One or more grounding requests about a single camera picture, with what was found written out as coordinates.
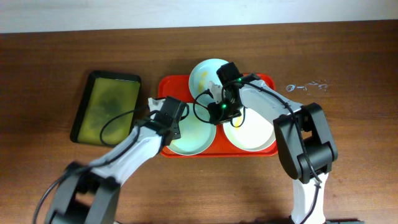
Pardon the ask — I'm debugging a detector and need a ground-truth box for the light blue plate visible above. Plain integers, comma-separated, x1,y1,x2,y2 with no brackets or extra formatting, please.
188,58,228,107
167,103,216,156

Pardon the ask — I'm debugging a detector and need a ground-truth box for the white plate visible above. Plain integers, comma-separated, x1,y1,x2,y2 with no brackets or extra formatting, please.
223,108,275,152

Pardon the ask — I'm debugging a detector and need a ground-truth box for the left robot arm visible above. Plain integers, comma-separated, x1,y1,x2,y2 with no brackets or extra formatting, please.
44,96,189,223

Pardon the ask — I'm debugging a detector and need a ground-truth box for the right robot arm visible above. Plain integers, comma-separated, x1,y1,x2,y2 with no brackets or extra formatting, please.
207,62,338,223

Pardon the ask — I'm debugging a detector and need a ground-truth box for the red plastic tray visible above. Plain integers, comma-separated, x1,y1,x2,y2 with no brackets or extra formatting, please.
158,75,278,158

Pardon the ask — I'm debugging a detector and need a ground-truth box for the black tray with soapy water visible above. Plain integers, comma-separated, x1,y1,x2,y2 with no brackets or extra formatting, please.
70,70,141,146

